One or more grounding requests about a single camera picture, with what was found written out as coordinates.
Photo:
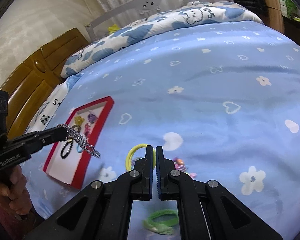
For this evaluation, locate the stack of tissue packs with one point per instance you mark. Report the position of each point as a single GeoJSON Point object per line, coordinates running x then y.
{"type": "Point", "coordinates": [285, 2]}

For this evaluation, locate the wooden headboard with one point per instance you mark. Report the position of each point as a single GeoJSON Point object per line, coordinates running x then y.
{"type": "Point", "coordinates": [32, 85]}

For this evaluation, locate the cloud print pillow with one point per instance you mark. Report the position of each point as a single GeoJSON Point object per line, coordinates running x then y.
{"type": "Point", "coordinates": [52, 105]}

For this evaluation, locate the black silver wristband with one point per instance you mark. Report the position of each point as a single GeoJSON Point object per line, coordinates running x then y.
{"type": "Point", "coordinates": [78, 126]}

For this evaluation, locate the grey bed guard rail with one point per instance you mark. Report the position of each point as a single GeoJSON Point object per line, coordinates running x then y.
{"type": "Point", "coordinates": [130, 12]}

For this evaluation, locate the yellow plush toy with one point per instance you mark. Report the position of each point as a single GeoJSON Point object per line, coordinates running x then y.
{"type": "Point", "coordinates": [113, 28]}

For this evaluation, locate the yellow hair clip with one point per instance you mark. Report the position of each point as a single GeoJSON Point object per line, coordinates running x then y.
{"type": "Point", "coordinates": [79, 120]}

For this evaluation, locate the dark desk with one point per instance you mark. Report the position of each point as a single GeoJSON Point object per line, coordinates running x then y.
{"type": "Point", "coordinates": [297, 35]}

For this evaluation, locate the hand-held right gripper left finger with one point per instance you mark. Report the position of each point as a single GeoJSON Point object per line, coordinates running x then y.
{"type": "Point", "coordinates": [146, 165]}

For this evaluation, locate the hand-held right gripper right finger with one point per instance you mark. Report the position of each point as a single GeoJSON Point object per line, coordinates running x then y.
{"type": "Point", "coordinates": [162, 170]}

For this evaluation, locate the person's left hand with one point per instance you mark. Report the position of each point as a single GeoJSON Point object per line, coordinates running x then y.
{"type": "Point", "coordinates": [17, 195]}

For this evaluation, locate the cloud print quilt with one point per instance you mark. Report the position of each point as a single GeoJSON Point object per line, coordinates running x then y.
{"type": "Point", "coordinates": [140, 32]}

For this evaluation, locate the person's left forearm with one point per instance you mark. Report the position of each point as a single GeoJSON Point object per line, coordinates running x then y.
{"type": "Point", "coordinates": [2, 222]}

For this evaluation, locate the wooden wardrobe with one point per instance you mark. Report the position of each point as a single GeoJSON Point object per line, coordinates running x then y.
{"type": "Point", "coordinates": [272, 10]}

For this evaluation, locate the red jewelry tray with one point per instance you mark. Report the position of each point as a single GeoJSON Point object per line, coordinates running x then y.
{"type": "Point", "coordinates": [62, 167]}

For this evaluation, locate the pink hair clip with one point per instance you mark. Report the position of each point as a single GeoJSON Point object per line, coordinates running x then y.
{"type": "Point", "coordinates": [87, 128]}

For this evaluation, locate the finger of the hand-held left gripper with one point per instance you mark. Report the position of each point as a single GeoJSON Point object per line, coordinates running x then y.
{"type": "Point", "coordinates": [40, 133]}
{"type": "Point", "coordinates": [37, 145]}

